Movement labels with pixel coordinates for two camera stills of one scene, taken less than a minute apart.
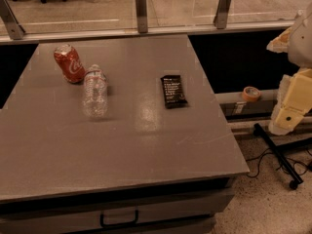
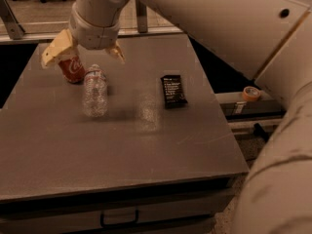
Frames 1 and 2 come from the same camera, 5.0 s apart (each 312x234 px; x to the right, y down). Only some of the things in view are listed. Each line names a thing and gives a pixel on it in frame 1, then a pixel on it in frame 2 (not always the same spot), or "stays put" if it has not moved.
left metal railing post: [15, 29] stays put
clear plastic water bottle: [96, 93] stays put
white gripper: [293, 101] -> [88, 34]
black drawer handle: [113, 224] stays put
